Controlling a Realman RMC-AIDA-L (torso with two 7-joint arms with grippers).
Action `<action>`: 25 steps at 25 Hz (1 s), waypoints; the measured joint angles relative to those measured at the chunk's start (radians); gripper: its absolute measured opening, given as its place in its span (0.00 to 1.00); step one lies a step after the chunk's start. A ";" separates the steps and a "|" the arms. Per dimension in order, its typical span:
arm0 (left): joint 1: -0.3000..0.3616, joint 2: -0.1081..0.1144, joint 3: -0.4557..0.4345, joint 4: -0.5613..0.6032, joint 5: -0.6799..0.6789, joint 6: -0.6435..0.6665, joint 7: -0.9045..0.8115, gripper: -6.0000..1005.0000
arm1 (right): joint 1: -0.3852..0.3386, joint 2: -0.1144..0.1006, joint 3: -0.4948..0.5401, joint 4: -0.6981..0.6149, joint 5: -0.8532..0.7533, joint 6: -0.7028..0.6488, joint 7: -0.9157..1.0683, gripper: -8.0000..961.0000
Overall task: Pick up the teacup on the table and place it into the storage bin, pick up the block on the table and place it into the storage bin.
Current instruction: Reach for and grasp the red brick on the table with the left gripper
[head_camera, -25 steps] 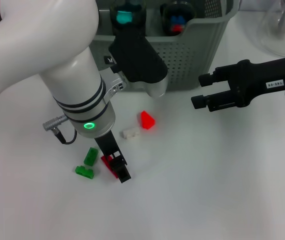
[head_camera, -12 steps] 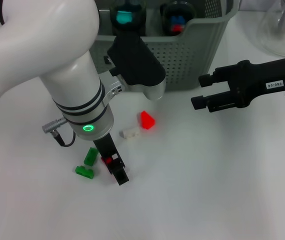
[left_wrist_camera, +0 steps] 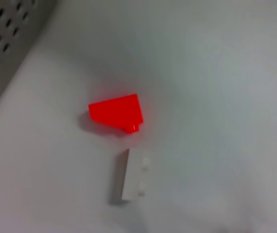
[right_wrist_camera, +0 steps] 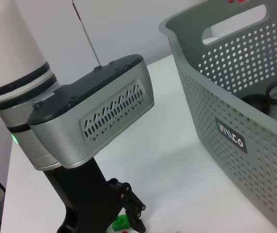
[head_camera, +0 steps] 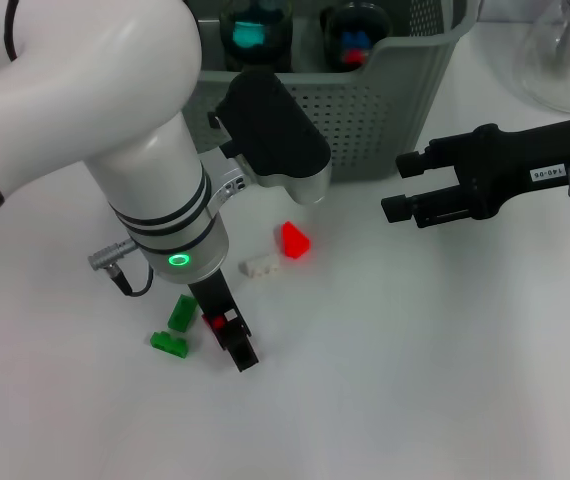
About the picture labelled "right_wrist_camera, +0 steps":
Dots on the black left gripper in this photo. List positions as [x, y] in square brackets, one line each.
[90, 194]

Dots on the green brick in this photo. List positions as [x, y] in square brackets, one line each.
[120, 222]

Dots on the grey-green plastic storage bin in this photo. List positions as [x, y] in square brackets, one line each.
[226, 133]

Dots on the black teapot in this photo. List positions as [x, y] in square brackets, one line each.
[255, 102]

